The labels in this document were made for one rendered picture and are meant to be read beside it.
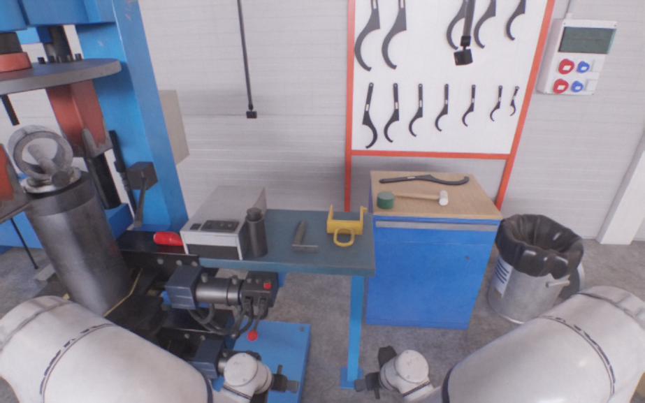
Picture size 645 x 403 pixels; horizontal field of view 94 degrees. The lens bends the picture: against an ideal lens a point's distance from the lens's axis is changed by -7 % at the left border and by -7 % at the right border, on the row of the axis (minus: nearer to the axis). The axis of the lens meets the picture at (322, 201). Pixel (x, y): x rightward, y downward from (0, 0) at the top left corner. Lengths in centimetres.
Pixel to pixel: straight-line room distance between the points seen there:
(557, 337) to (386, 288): 182
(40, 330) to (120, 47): 112
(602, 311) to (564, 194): 318
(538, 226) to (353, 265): 174
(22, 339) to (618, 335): 71
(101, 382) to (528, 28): 301
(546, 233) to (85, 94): 272
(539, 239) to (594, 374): 227
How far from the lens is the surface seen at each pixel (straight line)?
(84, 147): 137
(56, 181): 111
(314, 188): 315
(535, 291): 258
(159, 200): 163
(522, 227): 272
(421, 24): 279
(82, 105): 134
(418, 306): 237
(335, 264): 129
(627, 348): 53
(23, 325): 56
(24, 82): 97
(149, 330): 140
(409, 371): 98
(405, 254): 206
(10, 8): 120
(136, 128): 152
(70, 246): 130
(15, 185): 117
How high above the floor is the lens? 189
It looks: 29 degrees down
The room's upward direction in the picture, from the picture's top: 1 degrees counter-clockwise
